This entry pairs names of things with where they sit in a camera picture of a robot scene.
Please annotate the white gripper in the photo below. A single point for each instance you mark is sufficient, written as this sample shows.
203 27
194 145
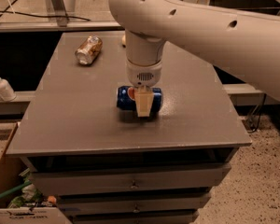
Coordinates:
144 74

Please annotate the blue pepsi can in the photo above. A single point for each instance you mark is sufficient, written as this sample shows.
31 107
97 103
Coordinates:
126 101

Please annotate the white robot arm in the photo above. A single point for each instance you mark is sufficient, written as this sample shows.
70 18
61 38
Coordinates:
243 44

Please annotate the brown crushed soda can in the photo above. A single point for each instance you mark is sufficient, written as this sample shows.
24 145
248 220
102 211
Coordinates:
87 52

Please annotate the yellow sponge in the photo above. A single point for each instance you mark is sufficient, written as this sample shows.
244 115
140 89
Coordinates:
123 41

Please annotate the grey drawer cabinet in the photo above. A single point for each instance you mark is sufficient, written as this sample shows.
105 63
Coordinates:
107 166

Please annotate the white pump bottle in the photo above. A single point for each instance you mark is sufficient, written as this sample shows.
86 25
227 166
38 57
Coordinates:
6 91

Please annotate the white printed box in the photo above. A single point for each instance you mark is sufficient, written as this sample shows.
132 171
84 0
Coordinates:
37 215

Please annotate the cardboard box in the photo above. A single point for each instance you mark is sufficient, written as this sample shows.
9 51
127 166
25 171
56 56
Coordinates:
10 168

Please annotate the metal rail frame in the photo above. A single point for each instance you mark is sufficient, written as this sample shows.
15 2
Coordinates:
53 25

